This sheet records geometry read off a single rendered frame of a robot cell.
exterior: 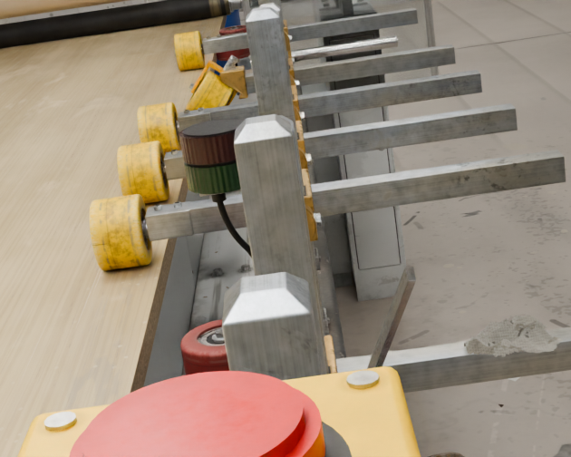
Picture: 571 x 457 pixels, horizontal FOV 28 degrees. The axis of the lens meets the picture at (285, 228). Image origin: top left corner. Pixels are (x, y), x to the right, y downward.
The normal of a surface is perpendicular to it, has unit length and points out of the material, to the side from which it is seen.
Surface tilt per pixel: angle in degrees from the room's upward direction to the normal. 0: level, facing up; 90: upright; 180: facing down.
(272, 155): 90
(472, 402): 0
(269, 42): 90
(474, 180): 90
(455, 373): 90
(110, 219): 53
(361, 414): 0
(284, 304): 45
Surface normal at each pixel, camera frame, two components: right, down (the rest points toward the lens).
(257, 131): -0.08, -0.44
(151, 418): -0.14, -0.94
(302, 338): 0.02, 0.31
